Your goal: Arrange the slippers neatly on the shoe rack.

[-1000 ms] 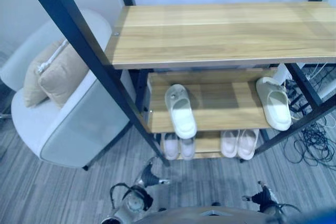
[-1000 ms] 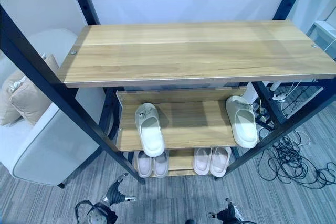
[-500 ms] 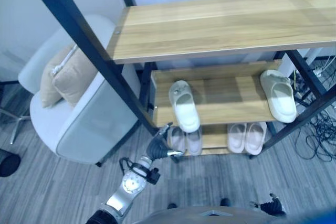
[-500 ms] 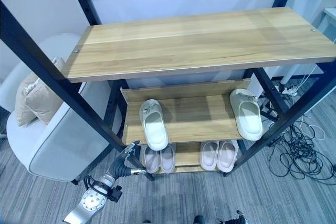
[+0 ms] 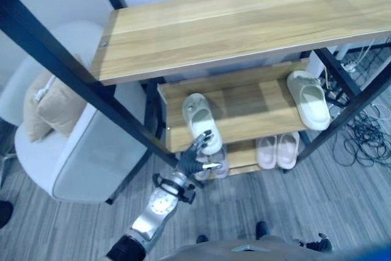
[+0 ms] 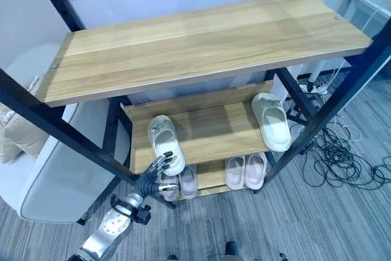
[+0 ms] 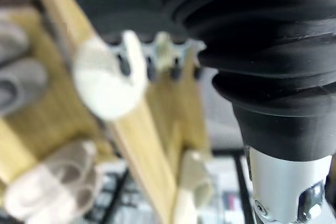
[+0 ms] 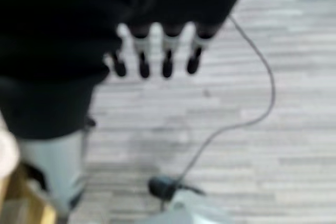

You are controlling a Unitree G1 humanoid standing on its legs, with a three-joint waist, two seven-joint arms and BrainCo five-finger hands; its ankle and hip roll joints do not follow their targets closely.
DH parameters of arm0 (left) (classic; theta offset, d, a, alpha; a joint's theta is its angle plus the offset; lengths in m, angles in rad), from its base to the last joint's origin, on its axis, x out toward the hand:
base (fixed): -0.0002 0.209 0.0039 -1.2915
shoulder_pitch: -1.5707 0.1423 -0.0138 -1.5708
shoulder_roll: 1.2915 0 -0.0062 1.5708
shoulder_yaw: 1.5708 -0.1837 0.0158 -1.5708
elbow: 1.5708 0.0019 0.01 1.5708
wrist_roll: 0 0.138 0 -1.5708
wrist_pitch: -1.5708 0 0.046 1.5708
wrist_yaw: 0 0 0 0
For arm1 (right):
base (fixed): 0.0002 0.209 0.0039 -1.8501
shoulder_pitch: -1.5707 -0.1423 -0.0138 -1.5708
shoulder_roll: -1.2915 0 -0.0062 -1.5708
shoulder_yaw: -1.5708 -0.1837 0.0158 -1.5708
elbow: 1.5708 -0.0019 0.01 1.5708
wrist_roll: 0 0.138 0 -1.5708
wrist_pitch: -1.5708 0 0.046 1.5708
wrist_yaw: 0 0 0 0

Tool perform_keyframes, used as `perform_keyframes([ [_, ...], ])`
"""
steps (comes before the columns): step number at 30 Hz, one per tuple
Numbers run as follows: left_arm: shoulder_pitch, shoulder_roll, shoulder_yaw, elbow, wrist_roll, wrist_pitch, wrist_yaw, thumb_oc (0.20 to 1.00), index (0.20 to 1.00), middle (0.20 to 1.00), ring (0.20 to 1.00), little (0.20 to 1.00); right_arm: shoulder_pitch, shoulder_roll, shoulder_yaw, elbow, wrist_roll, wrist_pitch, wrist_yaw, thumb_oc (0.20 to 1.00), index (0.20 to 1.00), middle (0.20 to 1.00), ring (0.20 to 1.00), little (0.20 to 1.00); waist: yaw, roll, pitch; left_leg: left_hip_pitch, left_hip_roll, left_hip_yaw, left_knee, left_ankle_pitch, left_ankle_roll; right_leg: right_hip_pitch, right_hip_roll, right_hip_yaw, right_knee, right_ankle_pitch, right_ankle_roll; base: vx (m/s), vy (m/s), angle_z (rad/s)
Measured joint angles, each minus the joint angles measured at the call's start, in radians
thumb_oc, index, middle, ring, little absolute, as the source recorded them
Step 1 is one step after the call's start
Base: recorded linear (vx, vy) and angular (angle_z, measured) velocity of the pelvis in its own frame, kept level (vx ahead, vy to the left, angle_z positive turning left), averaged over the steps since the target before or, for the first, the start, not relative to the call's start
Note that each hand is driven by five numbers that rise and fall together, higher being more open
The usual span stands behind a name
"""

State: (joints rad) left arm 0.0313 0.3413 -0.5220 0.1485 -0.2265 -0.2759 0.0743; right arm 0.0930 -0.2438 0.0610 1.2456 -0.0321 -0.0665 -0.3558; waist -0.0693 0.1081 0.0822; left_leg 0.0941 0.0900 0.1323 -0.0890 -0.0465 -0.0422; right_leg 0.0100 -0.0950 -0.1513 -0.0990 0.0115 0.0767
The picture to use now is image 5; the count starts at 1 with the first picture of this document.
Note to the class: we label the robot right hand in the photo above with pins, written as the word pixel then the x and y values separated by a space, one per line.
pixel 317 244

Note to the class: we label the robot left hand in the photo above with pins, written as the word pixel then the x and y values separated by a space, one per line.
pixel 188 163

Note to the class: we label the white fluffy slipper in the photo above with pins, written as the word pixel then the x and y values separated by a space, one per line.
pixel 198 117

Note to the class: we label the robot left silver arm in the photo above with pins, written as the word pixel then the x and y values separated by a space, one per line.
pixel 159 206

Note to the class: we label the person's black shoe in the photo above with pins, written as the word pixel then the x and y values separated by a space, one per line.
pixel 4 213

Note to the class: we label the pink rubber slipper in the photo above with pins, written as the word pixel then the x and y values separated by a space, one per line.
pixel 202 176
pixel 222 157
pixel 266 152
pixel 287 149

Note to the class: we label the lowest wooden shelf board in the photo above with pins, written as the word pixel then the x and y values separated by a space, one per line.
pixel 239 157

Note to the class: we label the robot dark right foot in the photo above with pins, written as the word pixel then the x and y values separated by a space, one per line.
pixel 262 229

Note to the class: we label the robot dark foot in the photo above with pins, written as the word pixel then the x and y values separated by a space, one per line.
pixel 202 238
pixel 262 229

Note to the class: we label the robot grey torso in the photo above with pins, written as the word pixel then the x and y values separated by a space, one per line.
pixel 244 253

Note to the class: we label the robot dark left foot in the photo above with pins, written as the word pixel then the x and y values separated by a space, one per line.
pixel 202 238

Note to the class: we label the medium wooden shelf board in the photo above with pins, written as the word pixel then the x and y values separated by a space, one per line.
pixel 250 111

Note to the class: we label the white armchair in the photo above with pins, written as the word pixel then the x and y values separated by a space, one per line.
pixel 91 151

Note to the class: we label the off-white rubber slipper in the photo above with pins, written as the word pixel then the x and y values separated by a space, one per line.
pixel 310 102

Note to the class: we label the beige cushion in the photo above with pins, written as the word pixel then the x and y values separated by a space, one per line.
pixel 62 111
pixel 30 114

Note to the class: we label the large wooden shelf board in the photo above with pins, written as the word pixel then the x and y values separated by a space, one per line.
pixel 232 28

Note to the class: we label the white box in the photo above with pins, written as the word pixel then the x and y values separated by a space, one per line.
pixel 314 63

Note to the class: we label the white power strip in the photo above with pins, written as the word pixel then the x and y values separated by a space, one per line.
pixel 349 66

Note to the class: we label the white table leg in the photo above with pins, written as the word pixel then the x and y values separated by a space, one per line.
pixel 343 50

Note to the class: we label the black metal rack frame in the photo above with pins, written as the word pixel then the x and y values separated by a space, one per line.
pixel 61 68

